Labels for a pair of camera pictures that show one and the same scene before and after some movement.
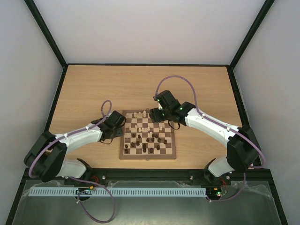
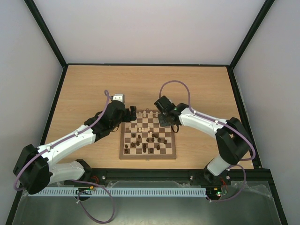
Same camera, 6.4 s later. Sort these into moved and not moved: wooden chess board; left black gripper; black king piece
Moved: left black gripper
Not moved: wooden chess board; black king piece
